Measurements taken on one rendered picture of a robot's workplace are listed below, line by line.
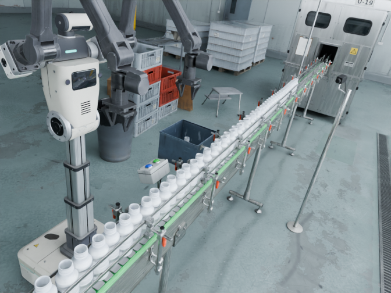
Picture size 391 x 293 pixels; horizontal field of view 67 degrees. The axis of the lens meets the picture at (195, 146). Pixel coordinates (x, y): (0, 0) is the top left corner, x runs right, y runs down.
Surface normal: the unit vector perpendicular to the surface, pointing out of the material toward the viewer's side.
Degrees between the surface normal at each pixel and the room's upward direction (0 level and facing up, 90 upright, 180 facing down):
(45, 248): 0
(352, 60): 90
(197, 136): 90
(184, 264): 0
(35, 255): 0
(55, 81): 90
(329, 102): 90
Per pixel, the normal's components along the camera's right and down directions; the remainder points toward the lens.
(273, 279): 0.14, -0.87
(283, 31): -0.49, 0.36
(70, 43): 0.86, 0.34
